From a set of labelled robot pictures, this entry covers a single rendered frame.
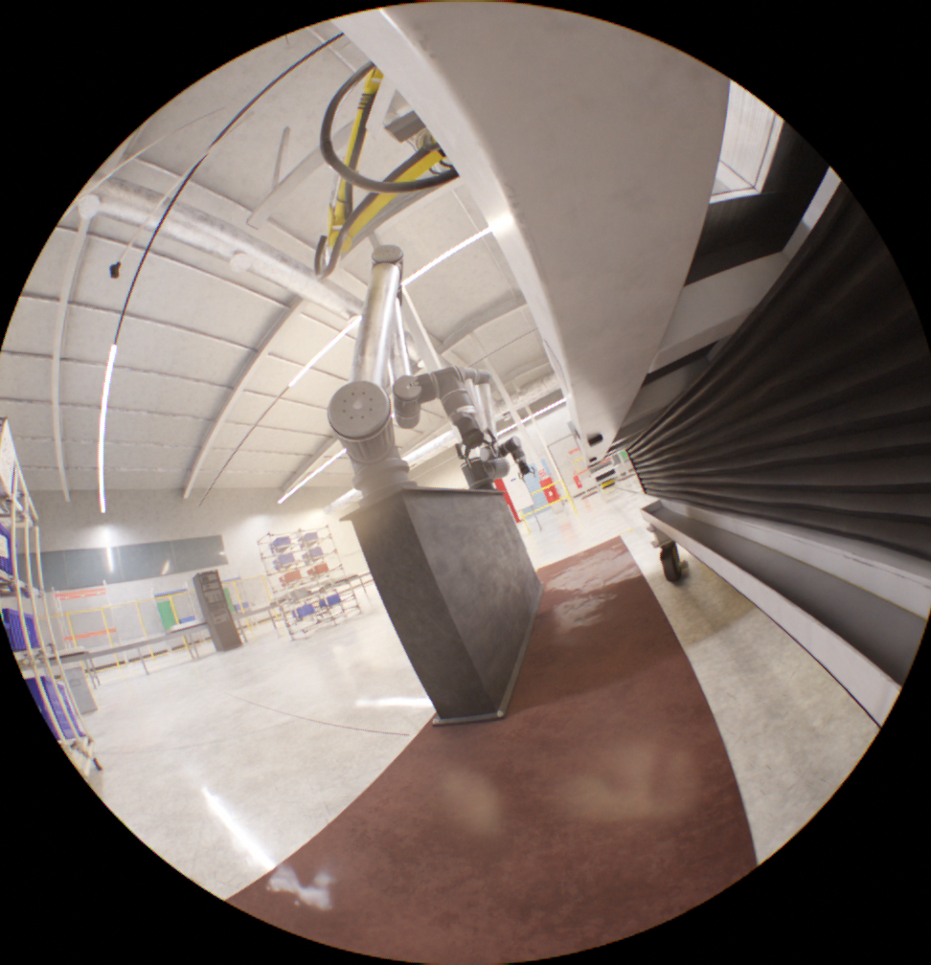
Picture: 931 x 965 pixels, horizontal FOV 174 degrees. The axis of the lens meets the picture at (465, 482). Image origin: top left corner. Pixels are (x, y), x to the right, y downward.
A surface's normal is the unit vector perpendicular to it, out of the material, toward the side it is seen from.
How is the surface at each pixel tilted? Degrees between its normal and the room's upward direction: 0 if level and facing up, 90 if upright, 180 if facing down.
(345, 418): 93
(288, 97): 176
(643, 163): 180
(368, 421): 96
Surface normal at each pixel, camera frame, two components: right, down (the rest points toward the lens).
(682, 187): 0.38, 0.91
